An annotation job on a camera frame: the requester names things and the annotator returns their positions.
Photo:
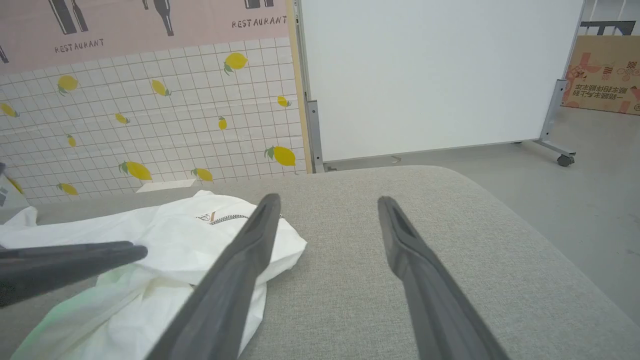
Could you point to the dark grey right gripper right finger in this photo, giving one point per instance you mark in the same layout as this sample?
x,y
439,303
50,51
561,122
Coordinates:
x,y
430,300

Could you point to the lemon tile backdrop panel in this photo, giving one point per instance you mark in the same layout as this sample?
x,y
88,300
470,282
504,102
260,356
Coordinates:
x,y
150,125

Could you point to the white garment with grey stitching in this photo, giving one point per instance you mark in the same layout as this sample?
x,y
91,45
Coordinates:
x,y
150,240

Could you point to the printed cardboard box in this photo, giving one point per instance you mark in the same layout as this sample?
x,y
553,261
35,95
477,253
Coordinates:
x,y
605,75

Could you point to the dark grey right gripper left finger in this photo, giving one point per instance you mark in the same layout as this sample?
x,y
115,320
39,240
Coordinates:
x,y
235,280

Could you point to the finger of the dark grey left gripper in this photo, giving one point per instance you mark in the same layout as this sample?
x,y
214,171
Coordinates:
x,y
60,267

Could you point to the grey fabric sofa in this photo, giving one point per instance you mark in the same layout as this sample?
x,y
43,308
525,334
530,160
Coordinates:
x,y
350,280

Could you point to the white rolling partition board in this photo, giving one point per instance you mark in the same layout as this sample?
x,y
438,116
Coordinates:
x,y
430,75

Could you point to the black table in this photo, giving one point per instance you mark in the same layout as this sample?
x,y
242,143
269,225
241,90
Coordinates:
x,y
607,25

